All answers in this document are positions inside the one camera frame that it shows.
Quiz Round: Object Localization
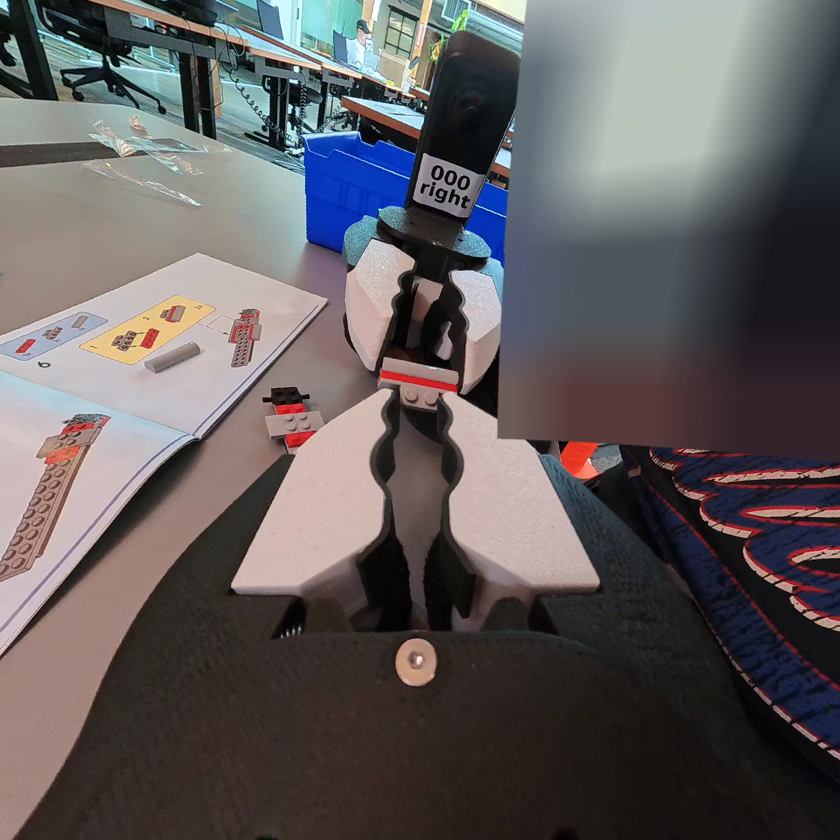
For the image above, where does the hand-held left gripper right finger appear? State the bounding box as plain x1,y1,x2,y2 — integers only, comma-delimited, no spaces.
428,387,603,631

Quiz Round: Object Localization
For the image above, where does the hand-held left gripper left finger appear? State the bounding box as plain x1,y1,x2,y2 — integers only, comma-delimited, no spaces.
230,387,411,631

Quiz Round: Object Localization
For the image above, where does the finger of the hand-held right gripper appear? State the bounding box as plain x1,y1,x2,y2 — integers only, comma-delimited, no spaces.
344,238,417,382
436,269,504,396

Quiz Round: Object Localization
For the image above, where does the long grey lego chassis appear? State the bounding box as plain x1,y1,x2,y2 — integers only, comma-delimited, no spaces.
262,387,326,455

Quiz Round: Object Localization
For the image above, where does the small red grey lego assembly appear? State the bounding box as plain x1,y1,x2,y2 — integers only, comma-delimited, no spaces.
378,369,459,412

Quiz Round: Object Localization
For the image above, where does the blue plastic bin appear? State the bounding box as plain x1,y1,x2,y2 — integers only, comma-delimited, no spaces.
303,131,509,263

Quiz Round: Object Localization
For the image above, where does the round grey lego bar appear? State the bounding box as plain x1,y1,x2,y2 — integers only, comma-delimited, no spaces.
144,341,200,374

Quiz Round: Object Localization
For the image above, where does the orange cloth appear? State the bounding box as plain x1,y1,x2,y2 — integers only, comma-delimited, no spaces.
561,441,602,481

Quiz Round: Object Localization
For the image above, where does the open instruction booklet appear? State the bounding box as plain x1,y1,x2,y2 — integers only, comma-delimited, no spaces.
0,252,329,657

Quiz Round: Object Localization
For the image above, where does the wooden top office desk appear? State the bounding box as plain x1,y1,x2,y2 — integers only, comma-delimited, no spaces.
85,0,324,140
341,95,513,179

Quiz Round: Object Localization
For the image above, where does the potted plant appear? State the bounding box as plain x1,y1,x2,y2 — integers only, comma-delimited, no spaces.
430,10,471,61

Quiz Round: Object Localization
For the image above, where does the person's printed black shirt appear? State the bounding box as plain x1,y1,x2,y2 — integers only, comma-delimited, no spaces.
620,443,840,769

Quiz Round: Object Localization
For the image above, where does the clear plastic bag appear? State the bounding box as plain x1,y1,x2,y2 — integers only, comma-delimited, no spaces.
88,118,232,160
85,157,204,208

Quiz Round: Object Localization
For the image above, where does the black office chair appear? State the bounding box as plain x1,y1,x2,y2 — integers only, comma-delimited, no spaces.
39,0,166,116

